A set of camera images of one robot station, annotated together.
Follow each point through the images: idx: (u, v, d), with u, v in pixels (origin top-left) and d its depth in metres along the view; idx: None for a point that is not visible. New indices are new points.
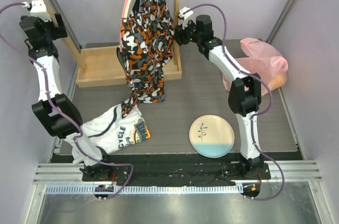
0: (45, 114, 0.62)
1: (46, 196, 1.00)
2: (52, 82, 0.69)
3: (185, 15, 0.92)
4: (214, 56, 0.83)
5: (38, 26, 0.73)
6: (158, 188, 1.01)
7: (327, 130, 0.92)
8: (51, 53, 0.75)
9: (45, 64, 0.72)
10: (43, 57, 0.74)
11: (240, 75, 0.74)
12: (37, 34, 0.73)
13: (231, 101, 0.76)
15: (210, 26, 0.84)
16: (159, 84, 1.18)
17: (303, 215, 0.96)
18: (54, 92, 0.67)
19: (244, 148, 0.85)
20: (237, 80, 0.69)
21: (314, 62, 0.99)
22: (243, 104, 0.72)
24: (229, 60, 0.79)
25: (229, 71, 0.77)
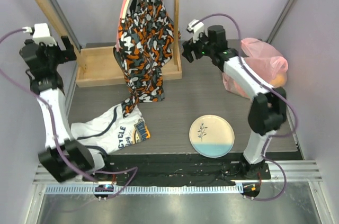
0: (52, 163, 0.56)
1: (46, 196, 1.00)
2: (59, 122, 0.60)
3: (194, 28, 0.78)
4: (230, 68, 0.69)
5: (41, 56, 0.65)
6: (158, 187, 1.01)
7: (328, 130, 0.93)
8: (55, 86, 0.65)
9: (50, 100, 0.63)
10: (46, 91, 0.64)
11: (262, 89, 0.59)
12: (39, 64, 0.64)
13: (250, 118, 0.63)
15: (224, 36, 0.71)
16: (158, 82, 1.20)
17: (303, 215, 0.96)
18: (63, 137, 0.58)
19: (250, 154, 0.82)
20: (259, 95, 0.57)
21: (314, 63, 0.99)
22: (266, 123, 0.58)
24: (248, 72, 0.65)
25: (248, 84, 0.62)
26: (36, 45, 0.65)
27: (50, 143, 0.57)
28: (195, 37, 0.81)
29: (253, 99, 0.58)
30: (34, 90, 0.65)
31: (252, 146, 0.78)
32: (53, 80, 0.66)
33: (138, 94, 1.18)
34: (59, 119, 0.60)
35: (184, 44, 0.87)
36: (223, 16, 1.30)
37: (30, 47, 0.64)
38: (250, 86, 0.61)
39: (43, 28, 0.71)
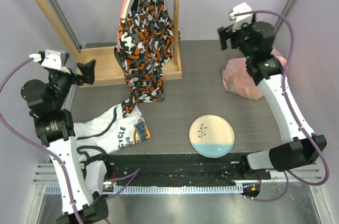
0: None
1: (46, 197, 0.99)
2: (76, 184, 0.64)
3: (237, 18, 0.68)
4: (268, 89, 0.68)
5: (46, 99, 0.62)
6: (158, 188, 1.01)
7: (328, 130, 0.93)
8: (66, 135, 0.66)
9: (62, 155, 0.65)
10: (55, 142, 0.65)
11: (300, 133, 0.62)
12: (45, 105, 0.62)
13: (274, 152, 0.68)
15: (271, 42, 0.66)
16: (158, 83, 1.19)
17: (303, 216, 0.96)
18: (81, 203, 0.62)
19: (254, 161, 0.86)
20: (294, 143, 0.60)
21: (314, 63, 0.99)
22: (292, 163, 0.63)
24: (288, 105, 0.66)
25: (286, 121, 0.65)
26: (39, 87, 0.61)
27: (68, 208, 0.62)
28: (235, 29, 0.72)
29: (286, 143, 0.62)
30: (42, 139, 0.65)
31: (259, 159, 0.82)
32: (62, 125, 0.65)
33: (138, 94, 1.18)
34: (76, 182, 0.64)
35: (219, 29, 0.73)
36: (223, 17, 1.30)
37: (32, 93, 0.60)
38: (288, 125, 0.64)
39: (54, 59, 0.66)
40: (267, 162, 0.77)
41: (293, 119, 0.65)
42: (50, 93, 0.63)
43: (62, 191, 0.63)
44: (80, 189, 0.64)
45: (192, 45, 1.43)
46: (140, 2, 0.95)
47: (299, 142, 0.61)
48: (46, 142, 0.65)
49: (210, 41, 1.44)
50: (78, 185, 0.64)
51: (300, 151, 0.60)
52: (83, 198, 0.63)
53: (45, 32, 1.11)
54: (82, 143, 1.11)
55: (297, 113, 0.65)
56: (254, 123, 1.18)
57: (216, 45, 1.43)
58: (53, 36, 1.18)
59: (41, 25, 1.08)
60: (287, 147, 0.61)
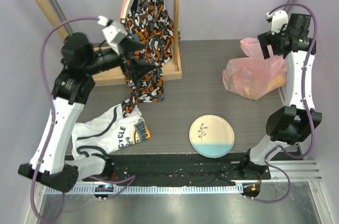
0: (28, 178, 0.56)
1: (46, 197, 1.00)
2: (52, 145, 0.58)
3: (272, 15, 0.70)
4: (290, 60, 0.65)
5: (79, 56, 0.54)
6: (158, 188, 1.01)
7: (328, 130, 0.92)
8: (72, 100, 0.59)
9: (59, 114, 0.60)
10: (62, 100, 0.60)
11: (299, 103, 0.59)
12: (73, 61, 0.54)
13: (269, 119, 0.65)
15: (305, 21, 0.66)
16: (158, 83, 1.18)
17: (303, 216, 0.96)
18: (46, 166, 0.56)
19: (254, 153, 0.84)
20: (290, 108, 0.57)
21: (315, 62, 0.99)
22: (280, 131, 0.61)
24: (302, 78, 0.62)
25: (292, 90, 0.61)
26: (82, 39, 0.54)
27: (34, 163, 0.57)
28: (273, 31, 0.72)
29: (282, 107, 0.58)
30: (54, 88, 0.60)
31: (259, 147, 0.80)
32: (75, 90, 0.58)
33: (138, 94, 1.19)
34: (53, 144, 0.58)
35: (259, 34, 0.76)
36: (223, 17, 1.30)
37: (74, 41, 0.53)
38: (292, 95, 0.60)
39: (112, 32, 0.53)
40: (266, 146, 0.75)
41: (300, 91, 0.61)
42: (86, 53, 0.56)
43: (40, 145, 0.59)
44: (52, 154, 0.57)
45: (192, 46, 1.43)
46: (139, 2, 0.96)
47: (295, 109, 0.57)
48: (55, 94, 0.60)
49: (210, 41, 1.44)
50: (53, 149, 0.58)
51: (292, 117, 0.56)
52: (49, 165, 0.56)
53: (45, 32, 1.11)
54: (82, 143, 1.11)
55: (307, 87, 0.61)
56: (254, 123, 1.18)
57: (216, 45, 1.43)
58: (53, 36, 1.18)
59: (41, 25, 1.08)
60: (280, 110, 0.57)
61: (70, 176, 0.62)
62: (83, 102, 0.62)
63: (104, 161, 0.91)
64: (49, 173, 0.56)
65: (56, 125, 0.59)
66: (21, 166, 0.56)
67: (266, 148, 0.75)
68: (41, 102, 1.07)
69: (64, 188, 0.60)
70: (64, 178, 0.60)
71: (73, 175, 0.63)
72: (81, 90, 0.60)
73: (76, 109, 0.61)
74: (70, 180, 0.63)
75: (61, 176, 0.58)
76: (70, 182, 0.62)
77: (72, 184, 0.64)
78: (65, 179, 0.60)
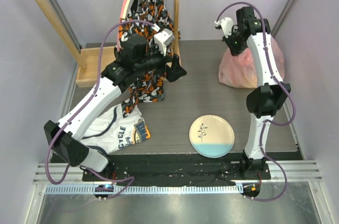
0: (48, 135, 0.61)
1: (46, 197, 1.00)
2: (82, 114, 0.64)
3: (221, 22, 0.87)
4: (252, 43, 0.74)
5: (135, 52, 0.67)
6: (158, 188, 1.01)
7: (328, 130, 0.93)
8: (117, 83, 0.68)
9: (100, 90, 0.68)
10: (107, 81, 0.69)
11: (270, 80, 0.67)
12: (130, 54, 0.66)
13: (249, 99, 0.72)
15: (251, 12, 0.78)
16: (158, 83, 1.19)
17: (303, 216, 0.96)
18: (69, 129, 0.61)
19: (250, 147, 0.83)
20: (265, 87, 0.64)
21: (315, 62, 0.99)
22: (261, 107, 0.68)
24: (266, 57, 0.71)
25: (261, 70, 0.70)
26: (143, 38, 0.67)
27: (61, 122, 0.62)
28: (227, 33, 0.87)
29: (258, 87, 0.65)
30: (104, 71, 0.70)
31: (251, 134, 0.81)
32: (122, 77, 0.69)
33: (138, 94, 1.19)
34: (85, 113, 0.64)
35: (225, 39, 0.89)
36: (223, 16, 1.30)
37: (137, 38, 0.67)
38: (262, 73, 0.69)
39: (165, 34, 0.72)
40: (255, 130, 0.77)
41: (268, 70, 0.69)
42: (141, 50, 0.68)
43: (72, 109, 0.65)
44: (80, 121, 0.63)
45: (192, 46, 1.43)
46: (139, 2, 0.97)
47: (269, 87, 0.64)
48: (103, 74, 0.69)
49: (211, 41, 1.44)
50: (83, 116, 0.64)
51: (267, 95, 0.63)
52: (74, 128, 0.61)
53: (45, 32, 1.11)
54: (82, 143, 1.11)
55: (272, 64, 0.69)
56: None
57: (216, 45, 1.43)
58: (53, 36, 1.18)
59: (42, 25, 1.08)
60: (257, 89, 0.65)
61: (81, 152, 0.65)
62: (121, 90, 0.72)
63: (106, 161, 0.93)
64: (71, 135, 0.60)
65: (95, 97, 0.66)
66: (50, 122, 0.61)
67: (256, 130, 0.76)
68: (41, 102, 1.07)
69: (71, 159, 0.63)
70: (78, 149, 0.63)
71: (83, 151, 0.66)
72: (125, 79, 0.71)
73: (115, 92, 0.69)
74: (80, 154, 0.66)
75: (78, 145, 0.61)
76: (78, 158, 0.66)
77: (79, 159, 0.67)
78: (78, 151, 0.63)
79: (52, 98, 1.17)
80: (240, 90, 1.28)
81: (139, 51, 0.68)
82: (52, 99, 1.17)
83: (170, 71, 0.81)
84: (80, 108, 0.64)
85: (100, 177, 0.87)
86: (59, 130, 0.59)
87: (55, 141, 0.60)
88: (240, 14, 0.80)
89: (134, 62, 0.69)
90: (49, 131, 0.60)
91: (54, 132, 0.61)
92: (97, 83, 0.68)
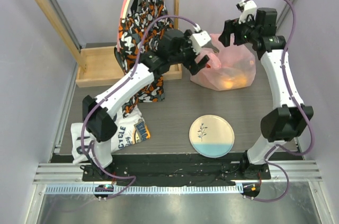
0: (86, 109, 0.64)
1: (46, 197, 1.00)
2: (119, 92, 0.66)
3: (246, 5, 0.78)
4: (268, 61, 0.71)
5: (173, 44, 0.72)
6: (158, 188, 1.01)
7: (328, 130, 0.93)
8: (152, 70, 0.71)
9: (136, 74, 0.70)
10: (144, 68, 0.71)
11: (290, 101, 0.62)
12: (167, 45, 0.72)
13: (265, 123, 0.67)
15: (273, 21, 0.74)
16: (158, 83, 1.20)
17: (303, 216, 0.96)
18: (106, 105, 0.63)
19: (253, 154, 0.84)
20: (283, 109, 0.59)
21: (315, 62, 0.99)
22: (277, 132, 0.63)
24: (284, 76, 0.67)
25: (278, 90, 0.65)
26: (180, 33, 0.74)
27: (99, 98, 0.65)
28: (241, 19, 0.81)
29: (276, 108, 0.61)
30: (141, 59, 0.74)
31: (258, 147, 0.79)
32: (158, 64, 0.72)
33: (138, 94, 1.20)
34: (122, 91, 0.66)
35: (228, 22, 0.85)
36: (223, 16, 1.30)
37: (175, 32, 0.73)
38: (279, 93, 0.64)
39: (205, 38, 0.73)
40: (262, 148, 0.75)
41: (286, 90, 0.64)
42: (178, 44, 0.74)
43: (109, 88, 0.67)
44: (116, 98, 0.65)
45: None
46: (139, 2, 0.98)
47: (287, 108, 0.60)
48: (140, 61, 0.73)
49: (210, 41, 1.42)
50: (119, 95, 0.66)
51: (286, 117, 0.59)
52: (110, 105, 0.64)
53: (45, 32, 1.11)
54: (83, 143, 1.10)
55: (291, 85, 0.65)
56: (254, 123, 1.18)
57: None
58: (53, 36, 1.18)
59: (42, 24, 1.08)
60: (275, 113, 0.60)
61: (112, 128, 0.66)
62: (154, 77, 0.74)
63: (111, 160, 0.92)
64: (106, 110, 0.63)
65: (131, 79, 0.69)
66: (88, 96, 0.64)
67: (264, 148, 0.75)
68: (41, 102, 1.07)
69: (104, 135, 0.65)
70: (111, 125, 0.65)
71: (114, 130, 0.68)
72: (160, 68, 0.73)
73: (149, 78, 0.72)
74: (111, 132, 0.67)
75: (112, 120, 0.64)
76: (108, 134, 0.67)
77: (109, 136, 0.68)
78: (109, 127, 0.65)
79: (52, 98, 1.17)
80: (240, 90, 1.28)
81: (177, 44, 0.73)
82: (52, 99, 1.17)
83: (196, 66, 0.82)
84: (117, 87, 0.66)
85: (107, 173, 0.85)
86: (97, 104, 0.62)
87: (91, 115, 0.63)
88: (259, 15, 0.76)
89: (170, 53, 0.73)
90: (87, 105, 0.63)
91: (91, 107, 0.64)
92: (133, 68, 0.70)
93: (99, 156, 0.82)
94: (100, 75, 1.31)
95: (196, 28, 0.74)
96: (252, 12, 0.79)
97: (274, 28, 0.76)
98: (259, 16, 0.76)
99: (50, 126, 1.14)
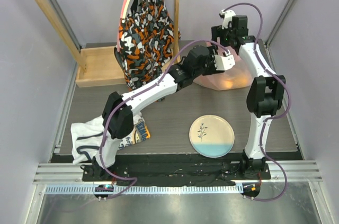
0: (111, 105, 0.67)
1: (46, 197, 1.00)
2: (144, 95, 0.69)
3: (226, 12, 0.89)
4: (243, 51, 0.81)
5: (198, 61, 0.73)
6: (158, 188, 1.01)
7: (328, 130, 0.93)
8: (178, 81, 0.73)
9: (163, 82, 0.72)
10: (171, 78, 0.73)
11: (264, 73, 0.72)
12: (192, 61, 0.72)
13: (249, 99, 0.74)
15: (244, 24, 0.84)
16: None
17: (303, 216, 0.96)
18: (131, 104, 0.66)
19: (250, 147, 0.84)
20: (260, 79, 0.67)
21: (315, 62, 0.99)
22: (260, 104, 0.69)
24: (257, 57, 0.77)
25: (255, 67, 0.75)
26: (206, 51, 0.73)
27: (125, 96, 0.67)
28: (224, 26, 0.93)
29: (253, 80, 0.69)
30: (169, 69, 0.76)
31: (251, 135, 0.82)
32: (183, 77, 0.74)
33: None
34: (146, 95, 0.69)
35: (213, 28, 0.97)
36: None
37: (202, 49, 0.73)
38: (256, 70, 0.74)
39: (231, 64, 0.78)
40: (255, 130, 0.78)
41: (260, 66, 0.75)
42: (203, 60, 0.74)
43: (136, 88, 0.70)
44: (141, 100, 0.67)
45: None
46: (139, 2, 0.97)
47: (264, 78, 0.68)
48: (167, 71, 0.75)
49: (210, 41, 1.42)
50: (144, 97, 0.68)
51: (264, 86, 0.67)
52: (134, 105, 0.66)
53: (45, 32, 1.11)
54: (82, 143, 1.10)
55: (264, 62, 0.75)
56: None
57: None
58: (53, 36, 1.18)
59: (42, 24, 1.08)
60: (253, 83, 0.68)
61: (131, 128, 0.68)
62: (177, 89, 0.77)
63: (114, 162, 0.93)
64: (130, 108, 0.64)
65: (157, 86, 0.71)
66: (115, 92, 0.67)
67: (256, 130, 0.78)
68: (41, 102, 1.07)
69: (123, 132, 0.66)
70: (131, 123, 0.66)
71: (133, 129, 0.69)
72: (184, 81, 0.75)
73: (172, 89, 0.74)
74: (128, 131, 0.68)
75: (133, 119, 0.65)
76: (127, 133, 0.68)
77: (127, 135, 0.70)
78: (128, 125, 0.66)
79: (52, 98, 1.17)
80: (240, 90, 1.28)
81: (203, 61, 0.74)
82: (52, 99, 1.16)
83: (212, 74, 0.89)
84: (143, 90, 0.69)
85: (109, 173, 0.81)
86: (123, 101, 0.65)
87: (115, 111, 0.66)
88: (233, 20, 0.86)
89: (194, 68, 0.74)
90: (113, 100, 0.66)
91: (116, 103, 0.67)
92: (161, 75, 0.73)
93: (105, 155, 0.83)
94: (100, 75, 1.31)
95: (227, 53, 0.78)
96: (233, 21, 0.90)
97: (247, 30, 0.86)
98: (232, 20, 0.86)
99: (50, 126, 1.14)
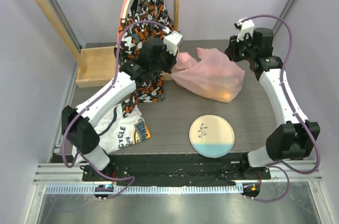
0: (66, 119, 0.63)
1: (46, 197, 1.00)
2: (100, 102, 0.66)
3: (243, 24, 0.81)
4: (267, 80, 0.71)
5: (152, 52, 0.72)
6: (158, 188, 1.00)
7: (328, 130, 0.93)
8: (134, 78, 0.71)
9: (118, 82, 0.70)
10: (126, 75, 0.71)
11: (293, 118, 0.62)
12: (147, 55, 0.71)
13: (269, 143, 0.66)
15: (269, 42, 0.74)
16: (158, 83, 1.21)
17: (303, 216, 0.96)
18: (88, 115, 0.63)
19: (254, 159, 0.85)
20: (288, 127, 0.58)
21: (315, 62, 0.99)
22: (285, 152, 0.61)
24: (284, 93, 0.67)
25: (281, 107, 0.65)
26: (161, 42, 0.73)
27: (80, 108, 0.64)
28: (240, 37, 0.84)
29: (280, 127, 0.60)
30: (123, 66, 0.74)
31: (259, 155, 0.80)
32: (140, 72, 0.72)
33: (138, 94, 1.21)
34: (103, 100, 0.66)
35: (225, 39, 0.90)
36: (223, 16, 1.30)
37: (156, 40, 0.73)
38: (283, 111, 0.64)
39: (177, 37, 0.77)
40: (265, 158, 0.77)
41: (288, 106, 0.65)
42: (158, 52, 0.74)
43: (91, 97, 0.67)
44: (98, 108, 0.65)
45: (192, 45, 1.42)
46: (139, 2, 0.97)
47: (293, 126, 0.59)
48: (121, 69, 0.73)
49: (209, 41, 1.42)
50: (100, 105, 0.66)
51: (292, 136, 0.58)
52: (91, 115, 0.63)
53: (45, 32, 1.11)
54: None
55: (293, 101, 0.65)
56: (253, 123, 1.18)
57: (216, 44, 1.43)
58: (53, 36, 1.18)
59: (41, 24, 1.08)
60: (279, 132, 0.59)
61: (92, 140, 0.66)
62: (136, 86, 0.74)
63: (108, 161, 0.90)
64: (88, 121, 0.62)
65: (112, 88, 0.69)
66: (68, 106, 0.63)
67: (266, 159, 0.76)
68: (41, 102, 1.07)
69: (84, 145, 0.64)
70: (91, 135, 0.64)
71: (95, 139, 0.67)
72: (141, 76, 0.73)
73: (131, 87, 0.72)
74: (91, 142, 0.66)
75: (93, 130, 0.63)
76: (90, 145, 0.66)
77: (91, 146, 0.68)
78: (90, 136, 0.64)
79: (52, 98, 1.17)
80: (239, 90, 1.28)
81: (157, 53, 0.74)
82: (52, 99, 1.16)
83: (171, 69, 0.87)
84: (99, 96, 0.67)
85: (99, 173, 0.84)
86: (78, 115, 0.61)
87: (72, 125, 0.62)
88: (256, 35, 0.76)
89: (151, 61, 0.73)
90: (67, 115, 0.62)
91: (72, 117, 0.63)
92: (114, 76, 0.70)
93: (94, 161, 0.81)
94: (101, 76, 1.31)
95: (166, 30, 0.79)
96: (250, 32, 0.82)
97: (270, 49, 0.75)
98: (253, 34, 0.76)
99: (50, 126, 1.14)
